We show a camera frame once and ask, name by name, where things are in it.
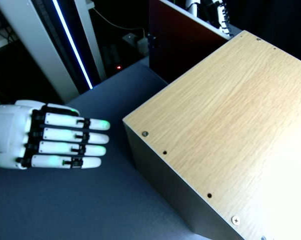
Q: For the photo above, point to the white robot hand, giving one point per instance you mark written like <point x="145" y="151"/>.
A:
<point x="13" y="135"/>
<point x="225" y="25"/>

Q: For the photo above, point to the light wooden box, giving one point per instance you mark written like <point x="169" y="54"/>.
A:
<point x="228" y="112"/>

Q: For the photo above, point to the grey power adapter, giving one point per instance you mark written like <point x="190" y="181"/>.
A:
<point x="142" y="46"/>

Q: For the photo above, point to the grey table cloth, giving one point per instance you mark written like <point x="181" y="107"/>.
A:
<point x="78" y="200"/>

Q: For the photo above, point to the LED light strip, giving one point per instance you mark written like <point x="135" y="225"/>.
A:
<point x="73" y="47"/>

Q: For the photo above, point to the black power strip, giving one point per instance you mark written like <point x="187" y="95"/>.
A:
<point x="113" y="57"/>

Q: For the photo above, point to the wide white frame post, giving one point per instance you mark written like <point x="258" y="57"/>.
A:
<point x="35" y="45"/>

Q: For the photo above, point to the dark wall plug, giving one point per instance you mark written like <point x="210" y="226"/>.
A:
<point x="129" y="38"/>

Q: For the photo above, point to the narrow white frame post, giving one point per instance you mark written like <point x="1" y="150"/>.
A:
<point x="90" y="32"/>

